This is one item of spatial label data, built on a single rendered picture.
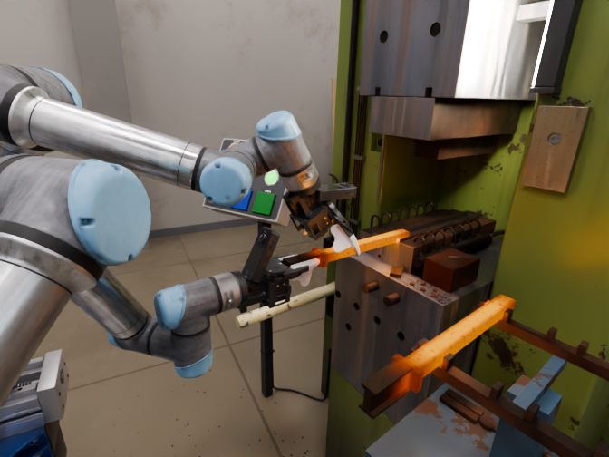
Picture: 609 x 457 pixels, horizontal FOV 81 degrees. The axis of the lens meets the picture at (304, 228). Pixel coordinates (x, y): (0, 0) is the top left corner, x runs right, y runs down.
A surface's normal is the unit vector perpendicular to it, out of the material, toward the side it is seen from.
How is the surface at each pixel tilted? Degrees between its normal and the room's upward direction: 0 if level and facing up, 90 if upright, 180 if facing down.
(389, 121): 90
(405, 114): 90
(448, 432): 0
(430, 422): 0
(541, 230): 90
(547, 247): 90
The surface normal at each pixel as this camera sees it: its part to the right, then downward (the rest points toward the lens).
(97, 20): 0.45, 0.32
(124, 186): 0.98, 0.02
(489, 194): -0.81, 0.18
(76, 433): 0.02, -0.94
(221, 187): 0.04, 0.35
